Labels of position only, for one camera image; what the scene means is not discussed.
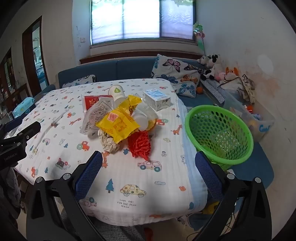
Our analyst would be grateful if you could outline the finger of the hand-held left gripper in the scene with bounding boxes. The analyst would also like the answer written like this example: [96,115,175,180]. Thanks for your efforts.
[6,121,41,141]

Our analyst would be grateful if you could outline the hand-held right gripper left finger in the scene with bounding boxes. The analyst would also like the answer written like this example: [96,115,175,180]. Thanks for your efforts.
[26,151,103,241]

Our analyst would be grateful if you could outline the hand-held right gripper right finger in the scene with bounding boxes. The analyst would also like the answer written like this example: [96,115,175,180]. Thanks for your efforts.
[195,151,271,241]

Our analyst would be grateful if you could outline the green plastic basket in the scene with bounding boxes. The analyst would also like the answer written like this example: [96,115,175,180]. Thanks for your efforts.
[184,105,254,171]

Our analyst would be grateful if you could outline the paper ball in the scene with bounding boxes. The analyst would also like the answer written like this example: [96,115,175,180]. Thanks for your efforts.
[98,130,121,153]

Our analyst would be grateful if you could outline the white printed plastic wrapper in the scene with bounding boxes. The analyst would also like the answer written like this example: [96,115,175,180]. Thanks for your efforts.
[80,97,114,139]

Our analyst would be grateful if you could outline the yellow snack packet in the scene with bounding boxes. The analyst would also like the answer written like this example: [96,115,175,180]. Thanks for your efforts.
[96,108,142,144]

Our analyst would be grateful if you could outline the red printed packet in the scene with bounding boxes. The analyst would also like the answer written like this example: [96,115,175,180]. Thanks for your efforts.
[82,95,102,113]

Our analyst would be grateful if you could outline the white lidded plastic tub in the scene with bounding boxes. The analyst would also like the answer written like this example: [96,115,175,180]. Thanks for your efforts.
[131,111,149,131]

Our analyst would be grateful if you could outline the yellow crimped wrapper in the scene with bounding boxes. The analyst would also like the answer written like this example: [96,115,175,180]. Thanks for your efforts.
[119,95,142,112]

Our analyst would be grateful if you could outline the white paper cup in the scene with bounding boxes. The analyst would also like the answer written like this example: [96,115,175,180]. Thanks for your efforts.
[108,85,127,106]

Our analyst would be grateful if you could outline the clear plastic bowl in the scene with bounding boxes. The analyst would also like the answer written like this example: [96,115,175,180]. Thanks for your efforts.
[135,102,160,120]

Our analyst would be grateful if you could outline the blue white milk carton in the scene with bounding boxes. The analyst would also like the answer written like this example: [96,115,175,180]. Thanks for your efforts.
[143,89,172,112]

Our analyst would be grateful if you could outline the person's left hand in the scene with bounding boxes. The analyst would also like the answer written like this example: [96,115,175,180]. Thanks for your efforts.
[1,168,22,205]

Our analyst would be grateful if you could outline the light blue printed pouch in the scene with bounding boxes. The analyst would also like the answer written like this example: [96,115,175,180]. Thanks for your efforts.
[13,97,37,118]

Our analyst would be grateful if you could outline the yellow power strip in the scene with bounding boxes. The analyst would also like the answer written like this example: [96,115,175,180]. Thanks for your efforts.
[203,201,220,215]

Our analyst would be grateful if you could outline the printed cartoon blanket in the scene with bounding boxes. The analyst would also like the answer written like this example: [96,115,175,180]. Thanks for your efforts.
[13,78,208,226]

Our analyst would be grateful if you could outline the person's plaid trouser leg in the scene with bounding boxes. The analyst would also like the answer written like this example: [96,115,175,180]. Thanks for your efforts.
[60,209,148,241]

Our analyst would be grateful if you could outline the clear plastic storage box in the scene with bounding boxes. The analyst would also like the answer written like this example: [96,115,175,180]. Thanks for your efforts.
[223,91,275,142]

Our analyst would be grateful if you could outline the small car print pillow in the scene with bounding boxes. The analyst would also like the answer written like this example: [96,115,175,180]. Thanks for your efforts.
[62,75,96,88]

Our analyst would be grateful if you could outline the black white patterned cloth strip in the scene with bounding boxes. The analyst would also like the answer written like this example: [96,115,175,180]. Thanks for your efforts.
[200,80,226,105]

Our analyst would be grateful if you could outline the red plastic stool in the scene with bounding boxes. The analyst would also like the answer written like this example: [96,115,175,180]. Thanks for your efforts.
[143,227,154,241]

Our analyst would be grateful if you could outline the beige printed cloth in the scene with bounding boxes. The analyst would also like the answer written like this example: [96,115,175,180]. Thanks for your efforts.
[220,74,256,104]

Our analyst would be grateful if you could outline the orange fox plush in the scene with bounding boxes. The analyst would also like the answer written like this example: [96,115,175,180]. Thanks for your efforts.
[225,67,239,80]

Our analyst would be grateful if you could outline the butterfly print pillow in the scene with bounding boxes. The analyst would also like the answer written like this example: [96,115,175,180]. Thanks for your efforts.
[149,54,204,98]

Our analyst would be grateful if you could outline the black white cow plush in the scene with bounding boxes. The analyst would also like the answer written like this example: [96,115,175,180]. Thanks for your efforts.
[201,54,222,81]

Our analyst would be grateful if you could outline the colourful pinwheel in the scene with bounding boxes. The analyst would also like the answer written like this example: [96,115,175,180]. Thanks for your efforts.
[192,22,207,52]

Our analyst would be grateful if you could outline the window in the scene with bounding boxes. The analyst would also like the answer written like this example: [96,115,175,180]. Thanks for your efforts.
[90,0,197,46]

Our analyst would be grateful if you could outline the brown wooden door frame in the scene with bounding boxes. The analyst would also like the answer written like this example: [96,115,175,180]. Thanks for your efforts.
[22,16,50,98]

